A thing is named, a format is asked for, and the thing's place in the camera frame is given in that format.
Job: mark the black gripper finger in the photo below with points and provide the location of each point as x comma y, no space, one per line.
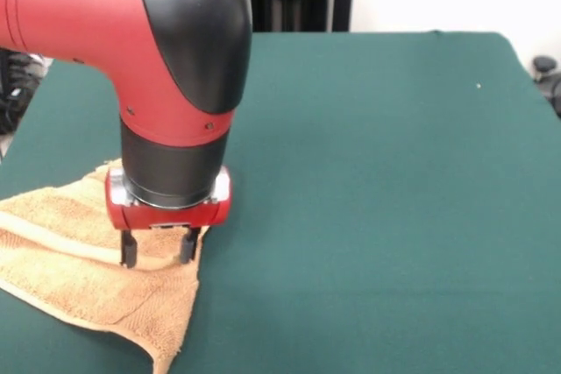
189,244
129,249

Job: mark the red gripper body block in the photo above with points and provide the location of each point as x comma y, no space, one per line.
171,216

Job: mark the tan terry towel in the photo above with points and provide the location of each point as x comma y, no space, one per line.
87,269

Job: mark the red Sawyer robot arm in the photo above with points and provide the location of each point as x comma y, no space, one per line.
131,41

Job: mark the dark green table cloth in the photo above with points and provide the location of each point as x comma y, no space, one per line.
372,194

